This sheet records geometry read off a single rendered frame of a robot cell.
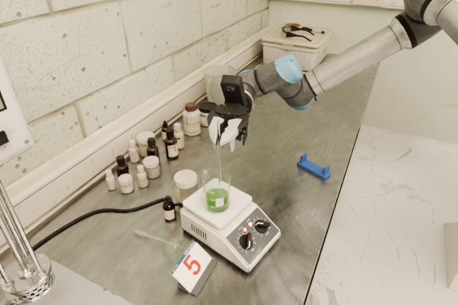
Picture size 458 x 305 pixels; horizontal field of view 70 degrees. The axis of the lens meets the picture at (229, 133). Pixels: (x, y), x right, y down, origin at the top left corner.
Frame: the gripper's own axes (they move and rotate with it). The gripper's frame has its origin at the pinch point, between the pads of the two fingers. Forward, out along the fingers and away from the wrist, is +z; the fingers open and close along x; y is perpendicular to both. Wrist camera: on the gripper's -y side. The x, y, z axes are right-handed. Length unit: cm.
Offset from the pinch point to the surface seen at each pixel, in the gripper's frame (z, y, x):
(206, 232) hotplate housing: 6.8, 20.3, 1.6
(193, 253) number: 10.8, 22.8, 3.4
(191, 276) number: 15.1, 24.3, 2.5
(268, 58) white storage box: -116, 22, 3
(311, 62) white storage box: -110, 21, -19
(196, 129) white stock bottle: -39.3, 23.4, 18.8
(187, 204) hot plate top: 2.8, 17.0, 7.2
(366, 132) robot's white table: -55, 27, -40
